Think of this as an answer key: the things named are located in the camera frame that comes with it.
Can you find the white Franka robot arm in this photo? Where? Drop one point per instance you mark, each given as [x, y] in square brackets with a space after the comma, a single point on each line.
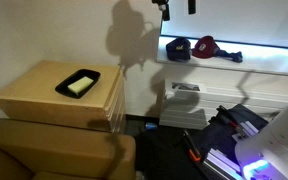
[284, 140]

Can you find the lowest wooden cabinet drawer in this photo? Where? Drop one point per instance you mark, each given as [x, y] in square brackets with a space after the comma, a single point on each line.
[120, 116]

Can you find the white flat strips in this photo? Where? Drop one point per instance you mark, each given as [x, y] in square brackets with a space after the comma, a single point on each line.
[247, 130]

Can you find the maroon baseball cap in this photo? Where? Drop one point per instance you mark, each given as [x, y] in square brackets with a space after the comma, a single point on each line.
[205, 47]

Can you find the navy blue baseball cap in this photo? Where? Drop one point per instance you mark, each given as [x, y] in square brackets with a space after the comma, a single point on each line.
[178, 49]

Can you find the white window blind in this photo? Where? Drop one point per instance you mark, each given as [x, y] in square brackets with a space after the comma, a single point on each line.
[244, 20]

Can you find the dark blue cloth bundle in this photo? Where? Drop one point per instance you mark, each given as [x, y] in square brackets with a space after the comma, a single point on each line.
[232, 55]

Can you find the colourful printed box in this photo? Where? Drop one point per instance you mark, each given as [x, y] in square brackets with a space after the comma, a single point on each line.
[185, 86]

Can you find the white window sill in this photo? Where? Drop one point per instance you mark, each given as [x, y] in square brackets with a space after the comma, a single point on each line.
[270, 61]

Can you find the yellow sponge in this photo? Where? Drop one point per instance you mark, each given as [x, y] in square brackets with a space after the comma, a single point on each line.
[80, 85]

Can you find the black red hand tool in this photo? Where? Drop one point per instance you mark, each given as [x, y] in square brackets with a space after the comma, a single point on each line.
[229, 118]

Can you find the black plastic tray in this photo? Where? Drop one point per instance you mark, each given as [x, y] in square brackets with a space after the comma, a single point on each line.
[62, 88]

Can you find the dark fabric bag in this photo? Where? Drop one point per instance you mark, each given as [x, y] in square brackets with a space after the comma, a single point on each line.
[217, 136]

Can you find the orange black hand tool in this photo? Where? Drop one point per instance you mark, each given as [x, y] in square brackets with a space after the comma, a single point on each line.
[192, 148]

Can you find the brown leather sofa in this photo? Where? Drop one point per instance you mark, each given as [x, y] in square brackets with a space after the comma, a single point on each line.
[50, 150]

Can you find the silver aluminium rail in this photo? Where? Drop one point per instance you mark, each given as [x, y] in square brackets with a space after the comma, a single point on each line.
[220, 165]

